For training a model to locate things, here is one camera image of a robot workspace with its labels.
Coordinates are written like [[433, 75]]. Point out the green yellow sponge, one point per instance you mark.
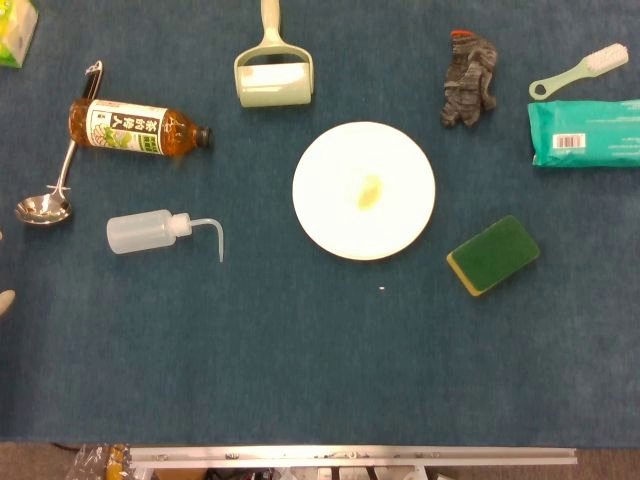
[[495, 254]]

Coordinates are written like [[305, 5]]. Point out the white round plate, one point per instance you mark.
[[340, 210]]

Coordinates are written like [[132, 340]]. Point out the pale green lint roller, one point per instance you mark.
[[273, 75]]

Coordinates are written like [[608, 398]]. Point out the translucent plastic squeeze wash bottle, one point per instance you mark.
[[142, 231]]

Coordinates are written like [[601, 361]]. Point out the grey crumpled cloth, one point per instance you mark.
[[467, 82]]

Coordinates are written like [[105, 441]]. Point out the amber tea bottle green label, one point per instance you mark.
[[125, 129]]

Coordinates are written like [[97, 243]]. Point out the stainless steel ladle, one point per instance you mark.
[[45, 207]]

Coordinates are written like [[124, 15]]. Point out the teal wet wipes pack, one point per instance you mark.
[[585, 132]]

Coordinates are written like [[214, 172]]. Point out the pale green white brush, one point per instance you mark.
[[580, 71]]

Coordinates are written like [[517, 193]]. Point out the crinkled clear plastic bag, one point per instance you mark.
[[100, 462]]

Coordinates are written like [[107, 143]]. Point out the green white tissue pack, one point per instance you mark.
[[15, 30]]

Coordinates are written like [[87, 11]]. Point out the aluminium frame rail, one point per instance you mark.
[[350, 455]]

